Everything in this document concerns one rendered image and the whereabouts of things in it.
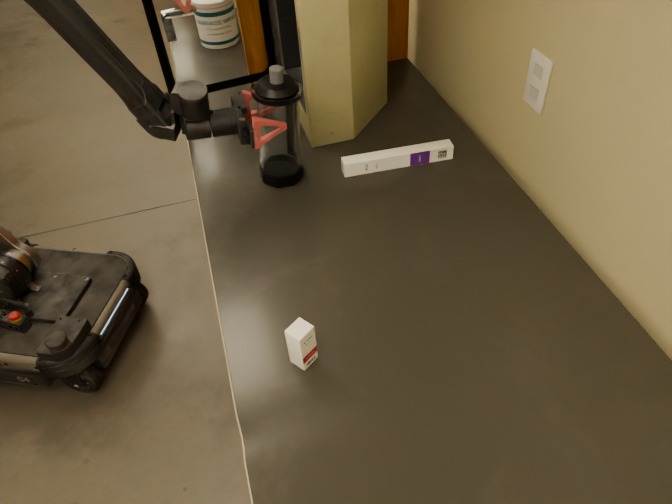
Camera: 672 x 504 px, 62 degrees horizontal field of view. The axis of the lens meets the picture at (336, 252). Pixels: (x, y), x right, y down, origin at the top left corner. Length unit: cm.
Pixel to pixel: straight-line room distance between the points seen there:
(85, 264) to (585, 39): 189
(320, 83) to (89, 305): 126
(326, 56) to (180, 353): 133
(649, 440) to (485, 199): 58
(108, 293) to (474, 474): 163
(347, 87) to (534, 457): 89
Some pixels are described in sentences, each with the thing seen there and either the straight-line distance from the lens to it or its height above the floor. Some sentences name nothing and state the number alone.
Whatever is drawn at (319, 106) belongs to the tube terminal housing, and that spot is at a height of 105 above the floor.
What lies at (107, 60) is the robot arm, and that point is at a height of 129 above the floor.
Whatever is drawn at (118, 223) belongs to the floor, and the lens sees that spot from 291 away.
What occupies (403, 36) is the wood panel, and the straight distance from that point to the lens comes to 181.
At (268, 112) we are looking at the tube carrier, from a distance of 121.
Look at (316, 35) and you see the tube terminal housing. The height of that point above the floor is 122.
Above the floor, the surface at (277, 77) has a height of 120.
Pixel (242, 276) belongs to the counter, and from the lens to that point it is 112.
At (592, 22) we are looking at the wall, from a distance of 112.
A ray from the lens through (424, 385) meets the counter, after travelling 94.
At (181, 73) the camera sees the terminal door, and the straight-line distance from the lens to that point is 160.
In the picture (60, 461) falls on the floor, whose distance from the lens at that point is 218.
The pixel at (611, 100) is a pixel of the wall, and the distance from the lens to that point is 109.
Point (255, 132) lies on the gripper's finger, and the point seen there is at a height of 112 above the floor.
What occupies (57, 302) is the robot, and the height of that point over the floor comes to 26.
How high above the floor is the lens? 173
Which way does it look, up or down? 44 degrees down
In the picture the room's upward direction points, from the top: 5 degrees counter-clockwise
